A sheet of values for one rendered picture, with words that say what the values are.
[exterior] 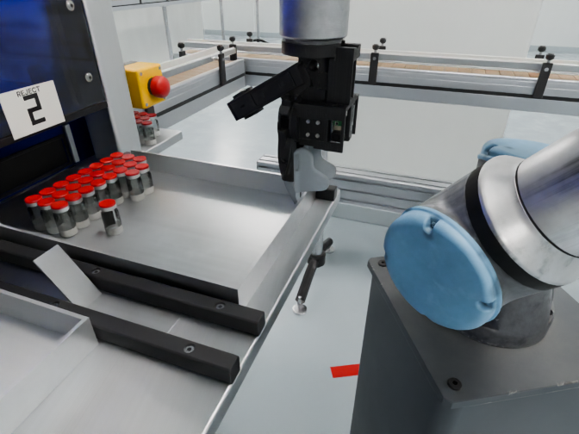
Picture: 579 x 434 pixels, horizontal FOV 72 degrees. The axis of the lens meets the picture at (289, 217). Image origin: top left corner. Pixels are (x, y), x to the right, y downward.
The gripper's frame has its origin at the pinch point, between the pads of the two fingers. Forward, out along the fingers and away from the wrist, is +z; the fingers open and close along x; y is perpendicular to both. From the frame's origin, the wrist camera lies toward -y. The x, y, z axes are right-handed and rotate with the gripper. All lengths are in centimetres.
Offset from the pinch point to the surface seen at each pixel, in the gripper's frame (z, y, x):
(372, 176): 37, 0, 87
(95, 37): -17.5, -35.8, 7.1
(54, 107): -9.5, -35.5, -3.9
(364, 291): 92, 3, 87
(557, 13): 31, 176, 796
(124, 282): 1.7, -11.3, -21.7
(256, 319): 1.6, 4.1, -21.8
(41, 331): 3.6, -15.7, -28.9
